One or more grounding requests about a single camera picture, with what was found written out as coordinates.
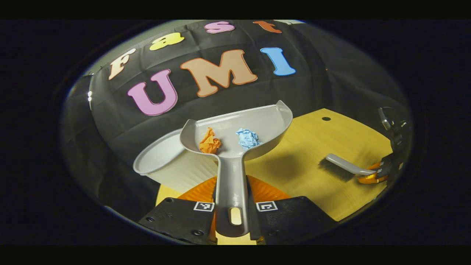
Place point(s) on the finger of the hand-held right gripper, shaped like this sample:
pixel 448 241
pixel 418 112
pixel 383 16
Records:
pixel 373 179
pixel 384 163

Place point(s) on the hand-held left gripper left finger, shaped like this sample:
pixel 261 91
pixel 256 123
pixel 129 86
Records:
pixel 176 217

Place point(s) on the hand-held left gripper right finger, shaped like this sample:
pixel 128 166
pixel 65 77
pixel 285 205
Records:
pixel 290 217

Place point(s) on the small grey broom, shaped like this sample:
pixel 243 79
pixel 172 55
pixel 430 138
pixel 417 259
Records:
pixel 346 165

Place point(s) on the white ribbed garbage bin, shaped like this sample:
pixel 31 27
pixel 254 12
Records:
pixel 165 154

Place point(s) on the grey plastic dustpan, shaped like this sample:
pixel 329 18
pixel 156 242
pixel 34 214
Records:
pixel 232 184

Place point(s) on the orange paper ball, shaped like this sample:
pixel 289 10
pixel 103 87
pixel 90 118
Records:
pixel 209 141

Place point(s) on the blue paper ball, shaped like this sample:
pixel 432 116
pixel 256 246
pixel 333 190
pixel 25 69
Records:
pixel 247 139

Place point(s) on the black backdrop cloth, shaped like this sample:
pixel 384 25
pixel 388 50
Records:
pixel 312 84

